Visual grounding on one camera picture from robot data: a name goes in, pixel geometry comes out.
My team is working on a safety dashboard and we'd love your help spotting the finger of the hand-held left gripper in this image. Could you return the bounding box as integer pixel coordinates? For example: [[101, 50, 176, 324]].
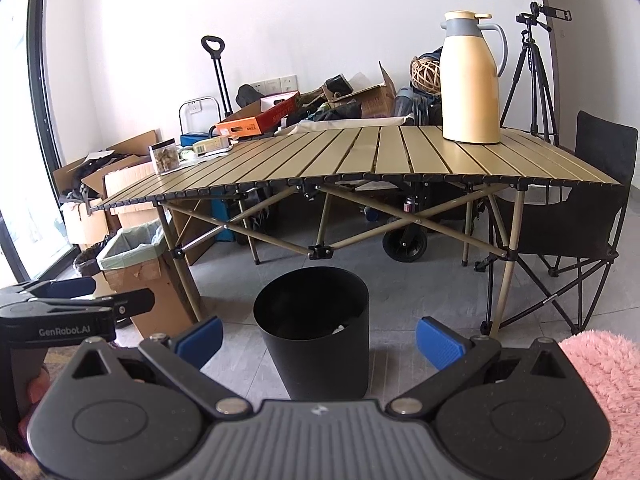
[[112, 288, 156, 319], [0, 277, 97, 306]]

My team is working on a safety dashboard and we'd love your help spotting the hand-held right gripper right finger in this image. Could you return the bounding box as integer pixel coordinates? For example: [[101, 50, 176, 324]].
[[388, 316, 569, 420]]

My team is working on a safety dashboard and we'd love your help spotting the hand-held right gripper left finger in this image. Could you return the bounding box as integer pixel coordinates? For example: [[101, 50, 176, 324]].
[[70, 316, 252, 420]]

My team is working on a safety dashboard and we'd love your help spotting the black round bin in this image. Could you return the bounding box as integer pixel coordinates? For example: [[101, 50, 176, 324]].
[[253, 266, 371, 401]]

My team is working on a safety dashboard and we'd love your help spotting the person's left hand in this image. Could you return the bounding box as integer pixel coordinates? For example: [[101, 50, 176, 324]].
[[16, 366, 51, 442]]

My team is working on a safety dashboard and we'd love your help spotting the cardboard box with green liner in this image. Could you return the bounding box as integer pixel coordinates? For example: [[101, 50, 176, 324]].
[[97, 222, 201, 338]]

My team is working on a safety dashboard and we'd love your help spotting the brown cardboard box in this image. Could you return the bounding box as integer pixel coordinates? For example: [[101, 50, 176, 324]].
[[117, 205, 211, 266]]

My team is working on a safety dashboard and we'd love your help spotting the blue board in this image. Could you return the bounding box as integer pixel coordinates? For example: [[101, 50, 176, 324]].
[[210, 200, 241, 224]]

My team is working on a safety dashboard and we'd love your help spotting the open cardboard box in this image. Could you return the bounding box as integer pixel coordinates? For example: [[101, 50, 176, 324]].
[[52, 130, 162, 202]]

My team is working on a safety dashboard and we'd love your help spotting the clear snack jar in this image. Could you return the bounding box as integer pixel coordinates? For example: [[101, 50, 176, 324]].
[[149, 138, 181, 175]]

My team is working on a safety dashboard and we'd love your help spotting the pink shaggy rug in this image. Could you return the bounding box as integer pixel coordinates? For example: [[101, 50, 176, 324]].
[[557, 330, 640, 480]]

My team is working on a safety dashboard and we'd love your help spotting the small beige box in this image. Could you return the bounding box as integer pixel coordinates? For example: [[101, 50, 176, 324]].
[[192, 137, 231, 156]]

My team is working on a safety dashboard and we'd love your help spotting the black folding chair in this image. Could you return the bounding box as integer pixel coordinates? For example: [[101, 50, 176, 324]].
[[475, 110, 640, 336]]

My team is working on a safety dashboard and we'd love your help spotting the tan folding table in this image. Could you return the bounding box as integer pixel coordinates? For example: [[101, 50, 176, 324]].
[[92, 125, 628, 338]]

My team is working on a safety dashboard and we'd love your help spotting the orange cardboard box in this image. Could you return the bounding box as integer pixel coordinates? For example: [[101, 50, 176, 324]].
[[215, 91, 302, 140]]

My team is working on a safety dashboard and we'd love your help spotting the beige wagon fabric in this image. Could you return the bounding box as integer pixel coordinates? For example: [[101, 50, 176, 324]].
[[277, 115, 416, 136]]

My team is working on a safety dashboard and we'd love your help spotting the worn cardboard box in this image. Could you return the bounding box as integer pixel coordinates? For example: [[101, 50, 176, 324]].
[[350, 62, 401, 118]]

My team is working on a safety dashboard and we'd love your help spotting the cream thermos jug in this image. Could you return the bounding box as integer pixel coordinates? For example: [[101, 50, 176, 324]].
[[440, 10, 509, 145]]

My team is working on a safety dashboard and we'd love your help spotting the wicker ball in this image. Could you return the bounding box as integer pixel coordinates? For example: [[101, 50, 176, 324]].
[[410, 55, 443, 96]]

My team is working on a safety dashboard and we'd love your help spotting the black tripod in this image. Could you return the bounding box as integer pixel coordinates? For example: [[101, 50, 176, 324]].
[[500, 2, 573, 146]]

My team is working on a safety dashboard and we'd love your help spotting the black door frame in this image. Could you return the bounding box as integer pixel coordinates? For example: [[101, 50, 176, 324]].
[[22, 0, 87, 281]]

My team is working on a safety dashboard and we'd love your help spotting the white metal frame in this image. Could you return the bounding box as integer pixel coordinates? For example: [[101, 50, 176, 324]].
[[179, 95, 221, 136]]

